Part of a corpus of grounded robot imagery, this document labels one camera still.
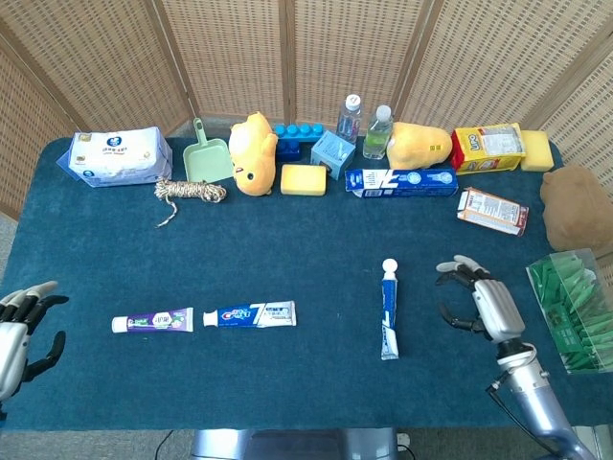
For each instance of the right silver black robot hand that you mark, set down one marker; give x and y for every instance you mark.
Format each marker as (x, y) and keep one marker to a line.
(498, 306)

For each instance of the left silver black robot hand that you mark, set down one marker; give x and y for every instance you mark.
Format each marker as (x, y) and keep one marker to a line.
(12, 335)

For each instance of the blue toothpaste tube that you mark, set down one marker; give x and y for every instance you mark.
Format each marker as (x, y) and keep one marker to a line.
(390, 306)
(244, 315)

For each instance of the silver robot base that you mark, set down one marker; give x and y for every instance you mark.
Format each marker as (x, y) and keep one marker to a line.
(297, 445)

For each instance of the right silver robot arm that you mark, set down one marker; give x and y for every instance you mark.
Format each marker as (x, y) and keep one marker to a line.
(541, 402)

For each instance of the purple toothpaste tube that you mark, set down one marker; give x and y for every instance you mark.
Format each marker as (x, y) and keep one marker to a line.
(158, 320)

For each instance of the blue toothpaste carton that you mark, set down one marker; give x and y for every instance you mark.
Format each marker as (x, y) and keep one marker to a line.
(407, 183)

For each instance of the clear box of green packets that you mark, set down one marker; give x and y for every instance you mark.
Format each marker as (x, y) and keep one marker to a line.
(574, 311)

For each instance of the orange white small carton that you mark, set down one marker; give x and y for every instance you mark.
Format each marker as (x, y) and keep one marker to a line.
(493, 211)

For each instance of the brown plush toy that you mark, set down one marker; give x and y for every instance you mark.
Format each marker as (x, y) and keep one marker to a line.
(574, 211)

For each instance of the yellow red snack package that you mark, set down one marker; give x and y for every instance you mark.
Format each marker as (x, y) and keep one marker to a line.
(483, 148)

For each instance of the yellow sponge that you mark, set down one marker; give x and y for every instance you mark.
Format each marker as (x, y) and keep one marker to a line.
(303, 179)
(537, 149)

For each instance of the yellow plush duck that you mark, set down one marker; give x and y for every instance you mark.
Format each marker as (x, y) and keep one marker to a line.
(421, 146)
(254, 163)

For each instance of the green label drink bottle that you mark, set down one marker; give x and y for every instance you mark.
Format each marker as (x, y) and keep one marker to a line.
(377, 139)

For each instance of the dark blue table cloth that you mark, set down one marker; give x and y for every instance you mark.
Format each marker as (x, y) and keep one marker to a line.
(297, 259)

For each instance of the white blue tissue pack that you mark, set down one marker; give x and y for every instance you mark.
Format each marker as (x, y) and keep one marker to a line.
(115, 155)

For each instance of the small light blue box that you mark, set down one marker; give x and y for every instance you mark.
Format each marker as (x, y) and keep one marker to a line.
(333, 151)

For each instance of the clear water bottle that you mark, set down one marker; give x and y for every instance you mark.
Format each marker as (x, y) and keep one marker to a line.
(348, 120)

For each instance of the light green plastic dustpan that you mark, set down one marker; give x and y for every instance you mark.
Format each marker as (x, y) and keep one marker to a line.
(208, 160)

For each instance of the blue toy building block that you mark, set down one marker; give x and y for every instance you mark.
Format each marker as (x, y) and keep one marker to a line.
(289, 144)

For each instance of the woven wicker folding screen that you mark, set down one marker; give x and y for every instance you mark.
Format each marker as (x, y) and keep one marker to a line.
(239, 52)

